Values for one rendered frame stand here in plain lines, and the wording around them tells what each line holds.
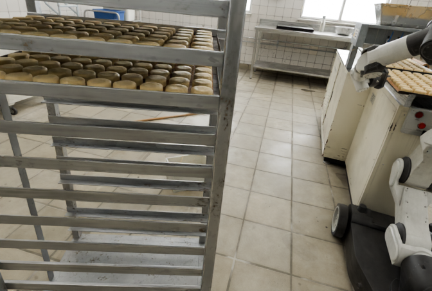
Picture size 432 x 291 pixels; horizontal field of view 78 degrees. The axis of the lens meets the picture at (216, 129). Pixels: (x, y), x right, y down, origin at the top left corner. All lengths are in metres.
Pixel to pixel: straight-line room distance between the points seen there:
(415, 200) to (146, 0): 1.53
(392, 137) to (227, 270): 1.13
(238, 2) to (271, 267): 1.37
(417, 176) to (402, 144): 0.19
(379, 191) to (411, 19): 1.20
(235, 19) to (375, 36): 1.93
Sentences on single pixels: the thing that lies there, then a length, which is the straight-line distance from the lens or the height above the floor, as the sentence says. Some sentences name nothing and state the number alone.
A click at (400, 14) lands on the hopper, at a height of 1.26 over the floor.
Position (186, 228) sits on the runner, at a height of 0.69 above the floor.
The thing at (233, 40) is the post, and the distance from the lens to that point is 0.51.
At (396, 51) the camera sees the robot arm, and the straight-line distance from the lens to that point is 1.35.
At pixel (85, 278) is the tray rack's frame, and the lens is 1.40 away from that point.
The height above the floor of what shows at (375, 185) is 0.33.
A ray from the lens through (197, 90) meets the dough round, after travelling 0.60.
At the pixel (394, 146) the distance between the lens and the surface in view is 1.77.
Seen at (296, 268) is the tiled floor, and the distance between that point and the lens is 1.66.
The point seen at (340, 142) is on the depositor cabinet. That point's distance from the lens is 2.50.
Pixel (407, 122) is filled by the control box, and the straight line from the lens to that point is 1.70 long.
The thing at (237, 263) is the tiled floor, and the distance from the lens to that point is 1.59.
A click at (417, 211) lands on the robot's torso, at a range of 1.69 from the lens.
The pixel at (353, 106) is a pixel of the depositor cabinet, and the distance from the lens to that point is 2.38.
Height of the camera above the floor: 1.25
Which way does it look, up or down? 26 degrees down
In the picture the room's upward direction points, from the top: 6 degrees clockwise
